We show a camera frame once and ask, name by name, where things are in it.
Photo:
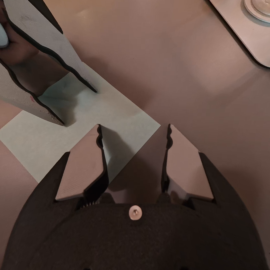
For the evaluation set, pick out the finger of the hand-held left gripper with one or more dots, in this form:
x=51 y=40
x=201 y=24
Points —
x=42 y=31
x=12 y=95

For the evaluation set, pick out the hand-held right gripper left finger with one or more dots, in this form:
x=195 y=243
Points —
x=84 y=166

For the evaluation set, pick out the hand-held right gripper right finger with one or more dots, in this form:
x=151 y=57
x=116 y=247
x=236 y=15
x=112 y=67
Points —
x=185 y=170

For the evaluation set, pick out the light green paper sheet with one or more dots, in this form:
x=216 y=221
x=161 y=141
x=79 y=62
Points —
x=52 y=139

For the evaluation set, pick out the white document stand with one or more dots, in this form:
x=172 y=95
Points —
x=242 y=33

